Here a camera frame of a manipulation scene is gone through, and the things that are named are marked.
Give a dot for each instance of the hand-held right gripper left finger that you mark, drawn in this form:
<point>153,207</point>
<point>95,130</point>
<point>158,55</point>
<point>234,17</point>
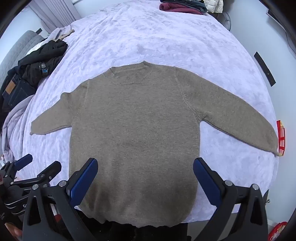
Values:
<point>84,183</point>

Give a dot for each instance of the red plastic rack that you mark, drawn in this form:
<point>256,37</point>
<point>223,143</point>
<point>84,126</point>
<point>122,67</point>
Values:
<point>281,139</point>

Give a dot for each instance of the dark standing fan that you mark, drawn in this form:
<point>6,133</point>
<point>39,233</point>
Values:
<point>227,20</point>

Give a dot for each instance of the black jacket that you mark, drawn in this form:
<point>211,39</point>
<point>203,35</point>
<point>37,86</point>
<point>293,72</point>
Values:
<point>46,55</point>

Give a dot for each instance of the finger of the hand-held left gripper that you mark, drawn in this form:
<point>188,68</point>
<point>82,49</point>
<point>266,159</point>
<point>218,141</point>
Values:
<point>23,160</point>
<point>52,170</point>

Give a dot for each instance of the brown knit sweater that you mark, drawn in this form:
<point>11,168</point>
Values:
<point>138,127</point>

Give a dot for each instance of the pile of folded clothes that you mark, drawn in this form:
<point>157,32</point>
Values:
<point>194,2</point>

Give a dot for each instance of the maroon folded garment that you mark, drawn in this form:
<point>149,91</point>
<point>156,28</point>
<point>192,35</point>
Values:
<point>178,9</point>

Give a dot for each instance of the grey curtain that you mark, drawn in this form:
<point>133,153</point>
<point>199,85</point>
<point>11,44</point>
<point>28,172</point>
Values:
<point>57,11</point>

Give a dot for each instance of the red printed bag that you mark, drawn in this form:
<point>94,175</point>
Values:
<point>277,231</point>

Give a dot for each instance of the lavender cloth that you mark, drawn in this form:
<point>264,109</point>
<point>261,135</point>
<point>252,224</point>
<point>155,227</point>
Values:
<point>13,125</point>

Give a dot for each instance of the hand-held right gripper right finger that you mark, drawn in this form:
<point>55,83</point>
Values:
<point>207,183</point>

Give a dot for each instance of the black wall strip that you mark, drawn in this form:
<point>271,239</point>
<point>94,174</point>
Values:
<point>264,68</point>

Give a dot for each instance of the person's left hand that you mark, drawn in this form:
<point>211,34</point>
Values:
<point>13,231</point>

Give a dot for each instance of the white puffer jacket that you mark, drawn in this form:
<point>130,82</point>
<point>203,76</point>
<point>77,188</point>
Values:
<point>212,5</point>

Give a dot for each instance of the white framed monitor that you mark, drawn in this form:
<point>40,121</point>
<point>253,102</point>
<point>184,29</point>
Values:
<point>271,14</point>

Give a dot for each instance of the pale beige garment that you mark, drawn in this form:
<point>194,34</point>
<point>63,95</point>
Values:
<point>62,32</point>

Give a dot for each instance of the dark blue jeans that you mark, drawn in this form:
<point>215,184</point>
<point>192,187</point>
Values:
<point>16,92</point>

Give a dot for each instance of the grey quilted headboard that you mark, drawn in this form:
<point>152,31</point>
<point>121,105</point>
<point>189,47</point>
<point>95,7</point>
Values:
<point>20,44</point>

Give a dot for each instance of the white plush blanket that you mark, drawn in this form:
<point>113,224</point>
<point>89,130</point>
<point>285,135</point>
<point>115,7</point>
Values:
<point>150,34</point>

